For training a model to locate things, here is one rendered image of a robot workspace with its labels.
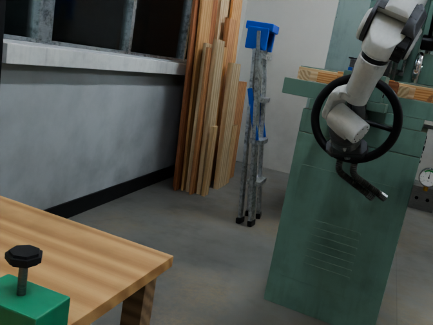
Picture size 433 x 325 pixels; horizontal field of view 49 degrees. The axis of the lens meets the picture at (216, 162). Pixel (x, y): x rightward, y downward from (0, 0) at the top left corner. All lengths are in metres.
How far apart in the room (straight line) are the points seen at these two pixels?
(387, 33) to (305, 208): 0.89
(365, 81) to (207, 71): 2.01
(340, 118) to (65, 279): 0.80
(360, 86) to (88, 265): 0.75
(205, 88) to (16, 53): 1.47
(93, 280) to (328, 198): 1.16
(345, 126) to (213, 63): 1.94
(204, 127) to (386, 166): 1.65
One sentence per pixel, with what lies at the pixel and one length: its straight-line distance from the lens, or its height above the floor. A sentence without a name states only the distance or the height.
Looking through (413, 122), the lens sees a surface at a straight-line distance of 1.76.
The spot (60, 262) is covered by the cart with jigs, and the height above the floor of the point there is 0.53.
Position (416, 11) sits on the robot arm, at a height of 1.10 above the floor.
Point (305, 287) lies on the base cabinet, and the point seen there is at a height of 0.11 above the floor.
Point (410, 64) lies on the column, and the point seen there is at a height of 1.03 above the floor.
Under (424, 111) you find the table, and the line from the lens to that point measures 1.75.
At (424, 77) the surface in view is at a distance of 2.07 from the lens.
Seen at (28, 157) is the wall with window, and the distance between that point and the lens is 2.22.
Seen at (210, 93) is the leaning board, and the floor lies 0.69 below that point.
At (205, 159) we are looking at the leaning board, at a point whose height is 0.25.
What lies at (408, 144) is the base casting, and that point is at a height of 0.75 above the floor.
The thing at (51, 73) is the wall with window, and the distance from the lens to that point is 2.24.
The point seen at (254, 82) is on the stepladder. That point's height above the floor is 0.83.
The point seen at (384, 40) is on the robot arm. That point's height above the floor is 1.03.
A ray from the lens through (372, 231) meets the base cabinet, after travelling 1.83.
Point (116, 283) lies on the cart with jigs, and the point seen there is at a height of 0.53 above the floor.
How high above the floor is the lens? 0.92
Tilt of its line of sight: 12 degrees down
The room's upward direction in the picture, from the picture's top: 10 degrees clockwise
